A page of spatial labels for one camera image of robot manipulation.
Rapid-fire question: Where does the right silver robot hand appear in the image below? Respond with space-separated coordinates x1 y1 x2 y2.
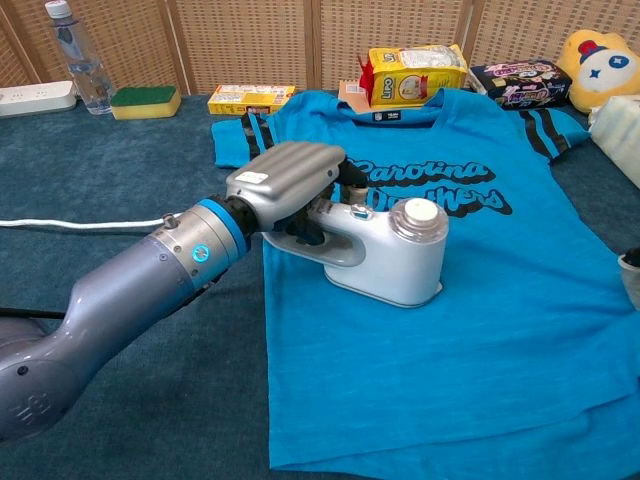
617 247 640 302

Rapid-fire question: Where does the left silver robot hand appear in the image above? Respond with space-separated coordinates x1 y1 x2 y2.
224 141 370 247

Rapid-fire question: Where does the white handheld steam iron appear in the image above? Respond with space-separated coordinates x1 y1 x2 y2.
262 196 450 309

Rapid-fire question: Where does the white cable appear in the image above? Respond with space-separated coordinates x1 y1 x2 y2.
0 214 175 232

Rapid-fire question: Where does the blue Carolina Panthers t-shirt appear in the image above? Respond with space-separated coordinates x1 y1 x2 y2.
210 88 640 480

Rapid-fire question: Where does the yellow cardboard box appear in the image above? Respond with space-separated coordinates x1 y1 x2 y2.
207 83 297 117

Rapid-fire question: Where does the brown spiral notebook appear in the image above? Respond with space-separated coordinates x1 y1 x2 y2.
337 79 375 114

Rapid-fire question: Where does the white tissue pack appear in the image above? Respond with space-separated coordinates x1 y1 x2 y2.
588 94 640 190

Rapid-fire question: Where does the woven rattan folding screen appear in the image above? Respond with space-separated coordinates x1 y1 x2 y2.
0 0 640 97

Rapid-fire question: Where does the green and yellow sponge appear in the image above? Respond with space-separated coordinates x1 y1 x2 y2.
110 84 183 122

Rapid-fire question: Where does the yellow Lipo snack bag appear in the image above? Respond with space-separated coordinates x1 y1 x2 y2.
357 44 469 110

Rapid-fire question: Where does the dark teal tablecloth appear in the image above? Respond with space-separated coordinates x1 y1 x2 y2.
0 89 640 480

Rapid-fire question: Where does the yellow plush toy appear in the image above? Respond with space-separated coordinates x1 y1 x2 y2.
555 29 640 114

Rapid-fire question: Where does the dark sanitary pad package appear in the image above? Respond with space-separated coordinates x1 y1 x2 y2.
468 59 573 111

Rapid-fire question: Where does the clear plastic water bottle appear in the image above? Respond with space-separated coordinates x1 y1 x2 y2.
44 0 117 117

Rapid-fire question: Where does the white power strip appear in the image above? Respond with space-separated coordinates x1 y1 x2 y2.
0 80 78 119

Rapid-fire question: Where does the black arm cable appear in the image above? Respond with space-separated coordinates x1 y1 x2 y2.
0 306 67 320

